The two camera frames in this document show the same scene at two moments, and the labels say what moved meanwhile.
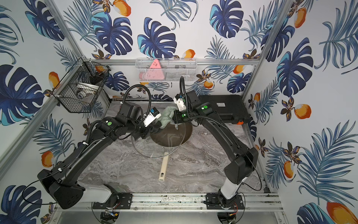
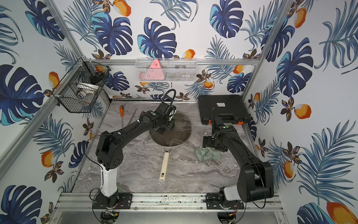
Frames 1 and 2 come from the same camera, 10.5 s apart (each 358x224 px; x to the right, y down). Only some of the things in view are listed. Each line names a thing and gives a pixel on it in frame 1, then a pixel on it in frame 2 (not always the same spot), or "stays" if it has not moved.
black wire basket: (82, 86) stays
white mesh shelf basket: (167, 69) stays
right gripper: (175, 116) → (209, 144)
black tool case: (230, 108) stays
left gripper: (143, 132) → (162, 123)
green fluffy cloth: (167, 117) → (205, 154)
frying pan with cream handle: (176, 135) stays
